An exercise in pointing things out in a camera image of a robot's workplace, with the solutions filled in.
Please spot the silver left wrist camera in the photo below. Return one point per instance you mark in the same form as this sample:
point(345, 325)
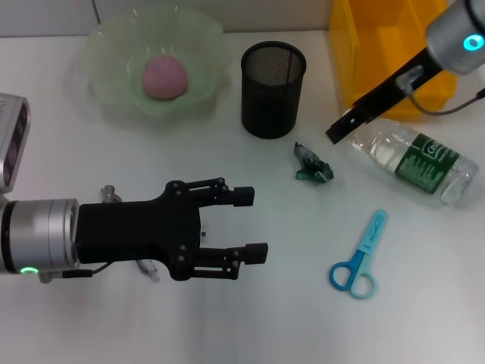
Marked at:
point(13, 144)

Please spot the clear water bottle green label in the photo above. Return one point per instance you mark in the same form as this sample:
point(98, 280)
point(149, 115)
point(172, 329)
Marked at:
point(382, 148)

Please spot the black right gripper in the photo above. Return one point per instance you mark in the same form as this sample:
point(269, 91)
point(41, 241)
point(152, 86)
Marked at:
point(379, 99)

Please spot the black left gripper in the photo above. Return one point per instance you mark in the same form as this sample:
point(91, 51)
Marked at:
point(136, 231)

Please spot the blue scissors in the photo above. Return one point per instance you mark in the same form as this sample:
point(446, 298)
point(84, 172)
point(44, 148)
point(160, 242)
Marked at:
point(373, 231)

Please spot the pink peach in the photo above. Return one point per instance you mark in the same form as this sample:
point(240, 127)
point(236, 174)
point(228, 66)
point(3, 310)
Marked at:
point(164, 77)

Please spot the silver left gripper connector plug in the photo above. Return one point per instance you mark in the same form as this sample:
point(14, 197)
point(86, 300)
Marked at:
point(110, 191)

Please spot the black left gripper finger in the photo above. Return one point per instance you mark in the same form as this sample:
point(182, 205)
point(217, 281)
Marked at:
point(255, 253)

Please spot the black mesh pen holder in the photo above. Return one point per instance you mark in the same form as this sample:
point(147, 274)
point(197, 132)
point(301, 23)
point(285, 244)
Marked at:
point(271, 106)

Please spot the green plastic wrapper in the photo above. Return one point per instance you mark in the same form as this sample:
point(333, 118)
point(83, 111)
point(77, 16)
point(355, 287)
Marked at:
point(314, 170)

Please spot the white and silver left arm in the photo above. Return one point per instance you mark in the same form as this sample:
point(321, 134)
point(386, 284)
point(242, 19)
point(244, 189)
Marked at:
point(38, 235)

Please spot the yellow plastic bin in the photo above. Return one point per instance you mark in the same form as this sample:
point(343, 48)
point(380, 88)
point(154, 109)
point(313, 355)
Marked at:
point(379, 45)

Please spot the green translucent fruit bowl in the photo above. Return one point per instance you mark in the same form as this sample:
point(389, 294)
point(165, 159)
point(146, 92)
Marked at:
point(113, 57)

